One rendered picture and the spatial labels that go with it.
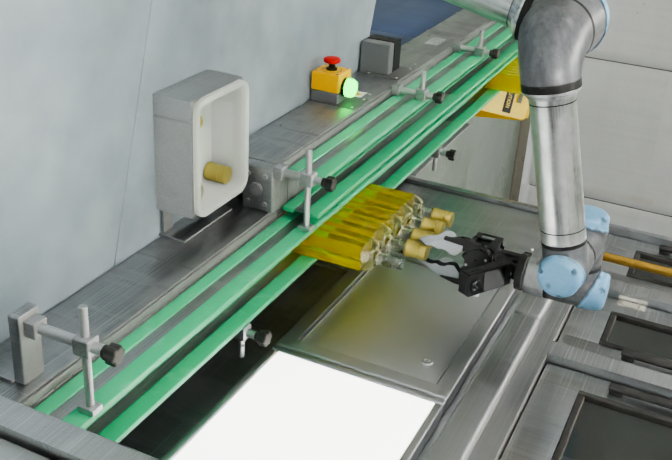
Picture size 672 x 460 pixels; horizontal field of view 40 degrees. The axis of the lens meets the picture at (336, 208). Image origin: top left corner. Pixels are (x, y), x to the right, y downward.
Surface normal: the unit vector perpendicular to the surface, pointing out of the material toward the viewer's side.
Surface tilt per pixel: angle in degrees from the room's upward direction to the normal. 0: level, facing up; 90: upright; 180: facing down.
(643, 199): 90
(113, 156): 0
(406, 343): 90
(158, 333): 90
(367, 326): 90
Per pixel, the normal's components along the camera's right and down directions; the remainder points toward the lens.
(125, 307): 0.05, -0.90
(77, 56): 0.90, 0.23
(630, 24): -0.44, 0.37
